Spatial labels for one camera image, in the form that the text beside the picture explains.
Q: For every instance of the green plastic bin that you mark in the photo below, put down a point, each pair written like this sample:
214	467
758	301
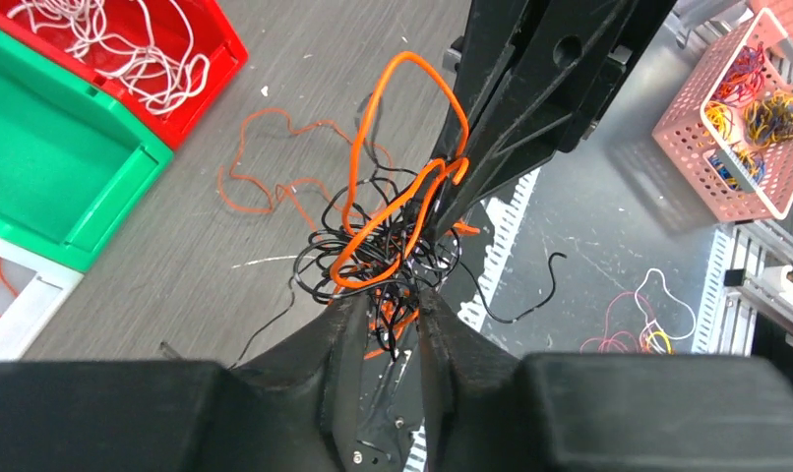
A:
74	162

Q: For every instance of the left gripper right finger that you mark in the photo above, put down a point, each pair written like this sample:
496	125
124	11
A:
487	410

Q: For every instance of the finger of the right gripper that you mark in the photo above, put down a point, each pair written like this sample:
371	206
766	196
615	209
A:
582	58
497	41

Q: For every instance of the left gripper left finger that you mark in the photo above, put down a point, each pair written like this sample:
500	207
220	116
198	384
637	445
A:
293	408

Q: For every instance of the pink perforated basket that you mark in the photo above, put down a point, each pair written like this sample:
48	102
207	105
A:
729	130

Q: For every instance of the white plastic bin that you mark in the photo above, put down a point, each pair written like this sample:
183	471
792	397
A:
32	289

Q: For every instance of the red plastic bin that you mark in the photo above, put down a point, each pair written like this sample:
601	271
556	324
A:
165	61

